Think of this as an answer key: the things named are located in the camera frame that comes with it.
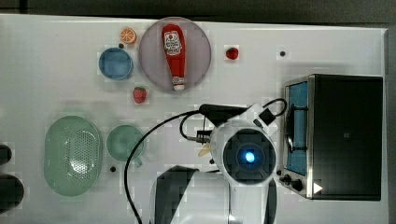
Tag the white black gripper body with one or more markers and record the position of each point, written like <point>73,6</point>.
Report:
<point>219,114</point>

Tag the yellow plush peeled banana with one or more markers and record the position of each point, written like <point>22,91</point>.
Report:
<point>205,149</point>

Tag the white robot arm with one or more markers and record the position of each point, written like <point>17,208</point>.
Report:
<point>241,191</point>

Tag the green mug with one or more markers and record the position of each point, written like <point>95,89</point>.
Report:
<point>121,142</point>

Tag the red strawberry toy far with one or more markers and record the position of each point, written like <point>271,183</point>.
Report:
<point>232,53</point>

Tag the red strawberry toy near cup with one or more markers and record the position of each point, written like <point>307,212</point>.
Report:
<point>140,95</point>

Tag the red plush ketchup bottle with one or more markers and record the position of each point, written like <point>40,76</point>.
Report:
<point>174,47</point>

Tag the grey round plate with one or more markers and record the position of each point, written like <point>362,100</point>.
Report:
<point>153,61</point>

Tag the blue cup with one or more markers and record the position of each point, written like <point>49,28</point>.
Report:
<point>116,64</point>

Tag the silver black toaster oven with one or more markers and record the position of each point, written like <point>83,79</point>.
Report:
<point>333,137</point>

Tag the orange slice toy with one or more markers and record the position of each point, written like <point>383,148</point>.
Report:
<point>128,36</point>

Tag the green perforated colander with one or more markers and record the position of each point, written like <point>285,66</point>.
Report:
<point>73,155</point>

